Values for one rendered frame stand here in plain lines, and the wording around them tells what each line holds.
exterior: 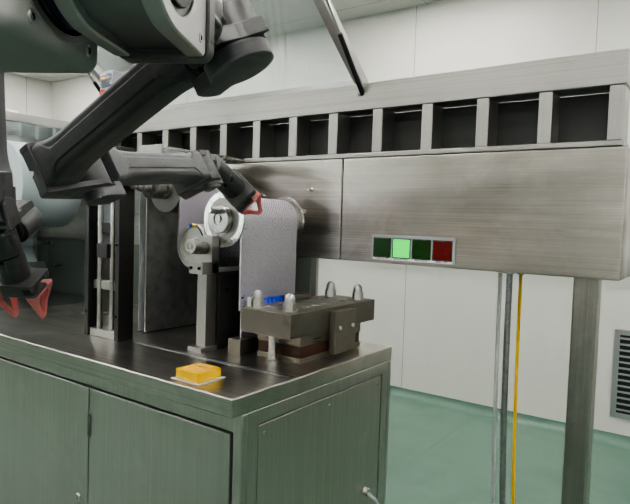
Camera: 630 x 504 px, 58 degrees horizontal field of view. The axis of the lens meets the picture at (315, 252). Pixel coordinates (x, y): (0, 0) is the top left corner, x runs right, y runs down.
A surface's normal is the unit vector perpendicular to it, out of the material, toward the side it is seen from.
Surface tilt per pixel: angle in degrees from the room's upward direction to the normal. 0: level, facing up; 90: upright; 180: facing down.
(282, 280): 90
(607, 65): 90
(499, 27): 90
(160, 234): 90
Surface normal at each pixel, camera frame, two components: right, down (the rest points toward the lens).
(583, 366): -0.58, 0.03
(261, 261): 0.81, 0.06
